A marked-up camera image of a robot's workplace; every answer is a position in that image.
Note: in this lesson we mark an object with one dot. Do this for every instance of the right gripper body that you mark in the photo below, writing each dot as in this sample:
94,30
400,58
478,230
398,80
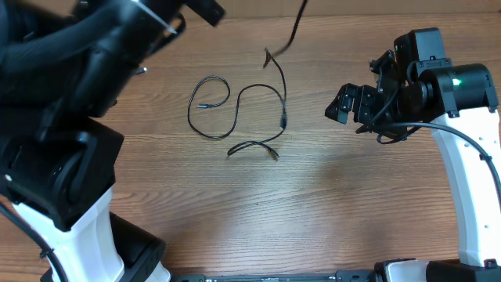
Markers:
370,110

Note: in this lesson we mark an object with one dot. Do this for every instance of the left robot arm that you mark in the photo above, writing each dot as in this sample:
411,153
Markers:
59,76

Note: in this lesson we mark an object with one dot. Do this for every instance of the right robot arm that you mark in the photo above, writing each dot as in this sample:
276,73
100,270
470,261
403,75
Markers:
418,87

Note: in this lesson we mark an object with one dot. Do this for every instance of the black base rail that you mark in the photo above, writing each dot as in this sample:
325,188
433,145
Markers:
270,277

